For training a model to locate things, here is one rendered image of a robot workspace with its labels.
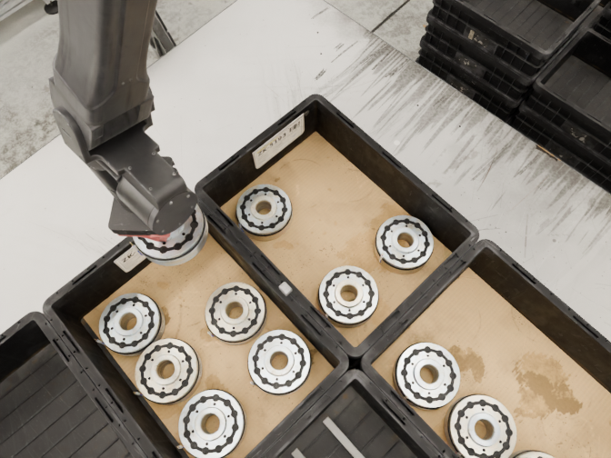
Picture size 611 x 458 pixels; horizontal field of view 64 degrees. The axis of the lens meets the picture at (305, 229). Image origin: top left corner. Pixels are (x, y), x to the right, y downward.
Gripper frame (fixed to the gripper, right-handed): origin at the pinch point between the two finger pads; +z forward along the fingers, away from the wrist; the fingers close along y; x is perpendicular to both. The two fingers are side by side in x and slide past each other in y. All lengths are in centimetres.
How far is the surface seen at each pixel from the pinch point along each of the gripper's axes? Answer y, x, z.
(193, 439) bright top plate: -28.0, -3.4, 18.9
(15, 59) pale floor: 120, 114, 105
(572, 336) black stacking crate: -11, -62, 17
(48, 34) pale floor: 134, 102, 105
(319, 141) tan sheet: 28.0, -21.4, 22.3
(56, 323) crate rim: -12.3, 18.1, 11.9
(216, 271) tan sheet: -0.1, -3.5, 22.1
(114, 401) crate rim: -23.3, 7.2, 12.2
